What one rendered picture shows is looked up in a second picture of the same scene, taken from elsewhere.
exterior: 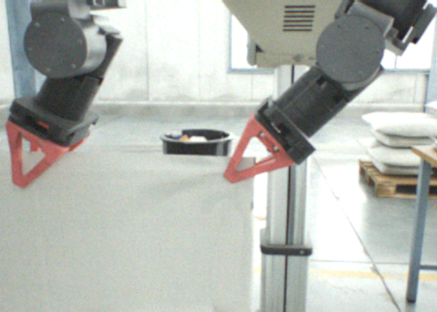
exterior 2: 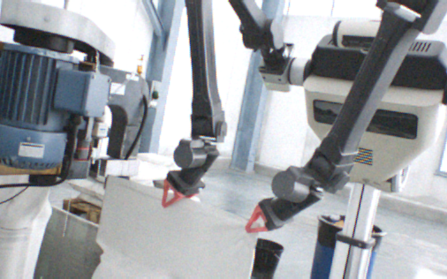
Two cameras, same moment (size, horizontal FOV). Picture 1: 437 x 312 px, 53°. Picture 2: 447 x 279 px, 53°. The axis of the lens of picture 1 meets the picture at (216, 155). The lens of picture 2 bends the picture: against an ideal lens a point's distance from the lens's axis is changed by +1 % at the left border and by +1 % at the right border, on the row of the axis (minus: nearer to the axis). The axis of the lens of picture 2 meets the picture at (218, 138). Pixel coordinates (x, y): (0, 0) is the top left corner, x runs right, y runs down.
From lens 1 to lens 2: 0.63 m
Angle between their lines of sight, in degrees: 29
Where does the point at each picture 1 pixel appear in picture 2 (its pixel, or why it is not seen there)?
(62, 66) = (183, 163)
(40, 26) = (179, 148)
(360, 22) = (289, 174)
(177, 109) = not seen: hidden behind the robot
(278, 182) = (338, 263)
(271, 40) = not seen: hidden behind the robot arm
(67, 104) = (188, 177)
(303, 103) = (278, 203)
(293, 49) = (361, 174)
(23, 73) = (243, 134)
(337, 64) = (276, 189)
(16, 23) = (250, 94)
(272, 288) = not seen: outside the picture
